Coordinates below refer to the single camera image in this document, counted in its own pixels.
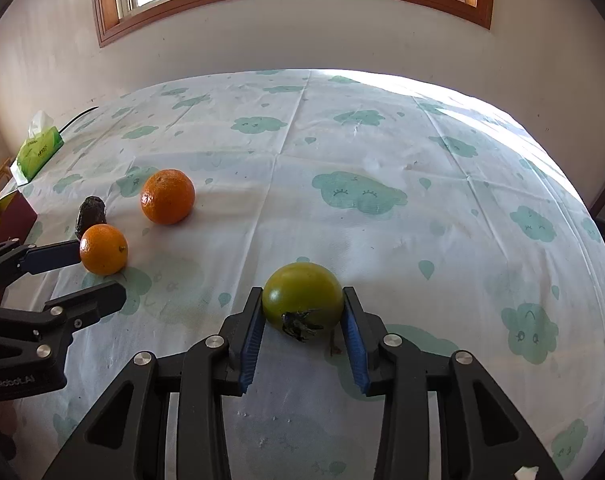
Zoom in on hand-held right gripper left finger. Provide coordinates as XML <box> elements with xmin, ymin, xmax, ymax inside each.
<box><xmin>42</xmin><ymin>286</ymin><xmax>267</xmax><ymax>480</ymax></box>

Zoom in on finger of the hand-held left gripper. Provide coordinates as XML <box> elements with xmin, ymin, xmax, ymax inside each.
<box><xmin>0</xmin><ymin>240</ymin><xmax>82</xmax><ymax>306</ymax></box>
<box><xmin>42</xmin><ymin>281</ymin><xmax>127</xmax><ymax>332</ymax></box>

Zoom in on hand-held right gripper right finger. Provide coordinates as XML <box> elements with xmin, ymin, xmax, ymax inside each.
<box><xmin>341</xmin><ymin>286</ymin><xmax>565</xmax><ymax>480</ymax></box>

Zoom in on dark red tin box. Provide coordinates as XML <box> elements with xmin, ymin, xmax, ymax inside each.
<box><xmin>0</xmin><ymin>191</ymin><xmax>38</xmax><ymax>251</ymax></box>

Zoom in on green tomato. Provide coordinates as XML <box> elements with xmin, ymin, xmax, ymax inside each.
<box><xmin>262</xmin><ymin>261</ymin><xmax>344</xmax><ymax>343</ymax></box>

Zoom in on smooth orange mandarin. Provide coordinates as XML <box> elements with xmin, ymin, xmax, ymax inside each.
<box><xmin>79</xmin><ymin>223</ymin><xmax>129</xmax><ymax>276</ymax></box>

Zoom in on dark wrinkled passion fruit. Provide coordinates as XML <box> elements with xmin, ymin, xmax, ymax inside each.
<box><xmin>75</xmin><ymin>196</ymin><xmax>108</xmax><ymax>241</ymax></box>

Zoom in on green tissue box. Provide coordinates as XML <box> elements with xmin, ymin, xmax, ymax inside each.
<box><xmin>11</xmin><ymin>110</ymin><xmax>64</xmax><ymax>185</ymax></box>

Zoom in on bumpy orange mandarin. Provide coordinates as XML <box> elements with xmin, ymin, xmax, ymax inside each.
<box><xmin>140</xmin><ymin>169</ymin><xmax>196</xmax><ymax>226</ymax></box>

